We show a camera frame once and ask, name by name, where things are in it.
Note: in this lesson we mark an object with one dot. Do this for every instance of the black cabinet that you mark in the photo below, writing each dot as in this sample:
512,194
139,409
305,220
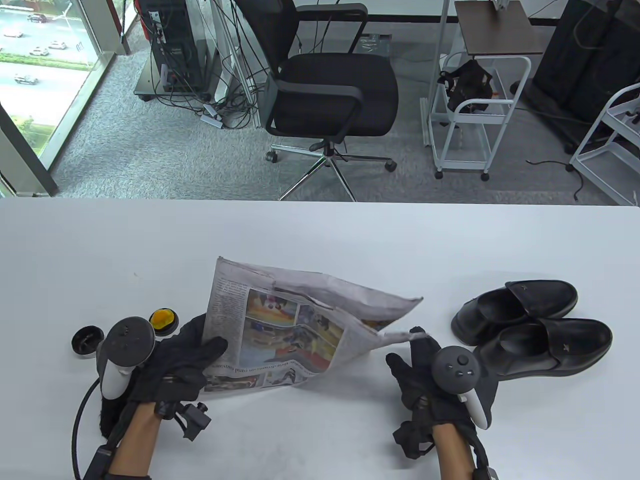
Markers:
590,60

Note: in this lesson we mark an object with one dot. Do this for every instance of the grey motion controller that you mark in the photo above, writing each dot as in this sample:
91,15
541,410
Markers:
455,370
127,345

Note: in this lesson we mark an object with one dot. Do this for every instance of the black computer tower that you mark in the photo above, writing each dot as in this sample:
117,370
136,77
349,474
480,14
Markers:
172,50

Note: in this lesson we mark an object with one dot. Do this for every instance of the printed newspaper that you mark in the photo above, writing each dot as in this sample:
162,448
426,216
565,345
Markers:
280,330

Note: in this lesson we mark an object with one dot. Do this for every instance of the black office chair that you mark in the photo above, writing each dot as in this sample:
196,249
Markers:
335,85

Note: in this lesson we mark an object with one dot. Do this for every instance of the white metal pole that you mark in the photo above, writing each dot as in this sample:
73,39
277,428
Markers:
437,55

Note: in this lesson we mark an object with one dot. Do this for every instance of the grey power strip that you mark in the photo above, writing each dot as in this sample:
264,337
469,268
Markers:
212,119

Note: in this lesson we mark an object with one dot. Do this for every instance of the black bag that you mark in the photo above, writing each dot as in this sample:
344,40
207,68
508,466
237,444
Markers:
467,82

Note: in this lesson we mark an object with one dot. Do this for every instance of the person's right forearm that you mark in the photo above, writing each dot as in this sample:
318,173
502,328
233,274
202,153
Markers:
452,455

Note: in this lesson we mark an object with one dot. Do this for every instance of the person's left forearm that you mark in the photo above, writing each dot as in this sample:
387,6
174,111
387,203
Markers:
135,440

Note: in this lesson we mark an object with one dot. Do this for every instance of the brown top side table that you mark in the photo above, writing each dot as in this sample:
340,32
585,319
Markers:
495,30

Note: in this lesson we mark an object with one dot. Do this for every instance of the glass window with frame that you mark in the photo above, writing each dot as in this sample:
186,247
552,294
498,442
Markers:
50,30

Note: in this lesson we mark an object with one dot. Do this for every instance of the white mesh rolling cart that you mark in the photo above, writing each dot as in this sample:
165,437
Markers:
462,164

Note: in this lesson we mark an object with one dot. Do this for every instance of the black leather loafer shoe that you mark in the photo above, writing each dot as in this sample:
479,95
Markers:
575,345
545,295

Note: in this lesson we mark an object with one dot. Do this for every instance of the black fuzzy cloth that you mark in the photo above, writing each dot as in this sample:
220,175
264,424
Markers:
110,420

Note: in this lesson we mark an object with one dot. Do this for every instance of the person's left hand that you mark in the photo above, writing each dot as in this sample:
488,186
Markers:
170,360

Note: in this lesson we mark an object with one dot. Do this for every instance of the round black shoe polish tin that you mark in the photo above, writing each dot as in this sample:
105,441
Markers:
85,342

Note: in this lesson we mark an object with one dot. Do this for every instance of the white metal frame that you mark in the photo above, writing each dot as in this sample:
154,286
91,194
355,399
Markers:
240,65

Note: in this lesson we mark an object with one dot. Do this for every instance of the person's right hand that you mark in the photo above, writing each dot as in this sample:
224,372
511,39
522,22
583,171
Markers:
415,380

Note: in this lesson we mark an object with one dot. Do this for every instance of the dark wheeled platform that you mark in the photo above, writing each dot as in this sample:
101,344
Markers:
150,85

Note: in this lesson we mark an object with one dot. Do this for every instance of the white tiered rolling cart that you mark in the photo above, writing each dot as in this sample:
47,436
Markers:
607,167

